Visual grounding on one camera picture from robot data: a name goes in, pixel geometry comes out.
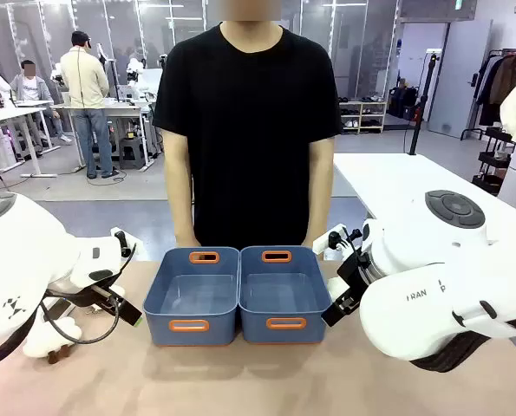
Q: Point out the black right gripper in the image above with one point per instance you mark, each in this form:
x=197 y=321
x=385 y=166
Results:
x=355 y=273

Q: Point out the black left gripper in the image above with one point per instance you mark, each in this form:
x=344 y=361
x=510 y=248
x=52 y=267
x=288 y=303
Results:
x=101 y=295

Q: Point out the white cloud plush toy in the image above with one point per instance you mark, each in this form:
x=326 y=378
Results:
x=51 y=336
x=118 y=289

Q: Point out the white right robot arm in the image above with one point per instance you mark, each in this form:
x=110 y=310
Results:
x=435 y=286

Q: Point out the person's left forearm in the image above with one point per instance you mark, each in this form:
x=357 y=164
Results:
x=318 y=208

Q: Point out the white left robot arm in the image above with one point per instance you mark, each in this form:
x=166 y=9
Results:
x=28 y=255

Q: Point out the person's right forearm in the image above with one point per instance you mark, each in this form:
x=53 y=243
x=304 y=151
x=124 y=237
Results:
x=180 y=208

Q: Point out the grey step stool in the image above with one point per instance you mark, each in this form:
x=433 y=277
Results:
x=132 y=152

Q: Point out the wooden shoe rack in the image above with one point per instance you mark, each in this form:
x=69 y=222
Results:
x=363 y=115

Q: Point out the white lab workbench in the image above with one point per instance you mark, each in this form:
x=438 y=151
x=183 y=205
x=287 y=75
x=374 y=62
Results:
x=127 y=108

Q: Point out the person in black t-shirt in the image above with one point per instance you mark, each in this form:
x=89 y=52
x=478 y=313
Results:
x=249 y=130

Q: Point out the black tripod stand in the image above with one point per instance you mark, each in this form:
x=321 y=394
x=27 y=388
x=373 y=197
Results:
x=418 y=117

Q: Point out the standing person cream jacket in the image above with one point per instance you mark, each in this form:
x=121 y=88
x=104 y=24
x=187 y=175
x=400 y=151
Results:
x=88 y=99

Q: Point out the black utility cart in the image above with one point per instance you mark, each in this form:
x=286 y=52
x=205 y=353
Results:
x=494 y=164

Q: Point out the black suitcases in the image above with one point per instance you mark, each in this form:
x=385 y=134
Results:
x=403 y=102

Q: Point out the white office desk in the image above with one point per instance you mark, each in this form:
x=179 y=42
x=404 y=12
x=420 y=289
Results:
x=10 y=117

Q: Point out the seated person grey jacket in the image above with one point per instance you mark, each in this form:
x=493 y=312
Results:
x=32 y=91

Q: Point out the grey door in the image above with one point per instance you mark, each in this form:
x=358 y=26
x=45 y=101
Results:
x=452 y=86

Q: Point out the black clothes rack with coats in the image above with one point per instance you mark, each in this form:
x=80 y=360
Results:
x=500 y=86

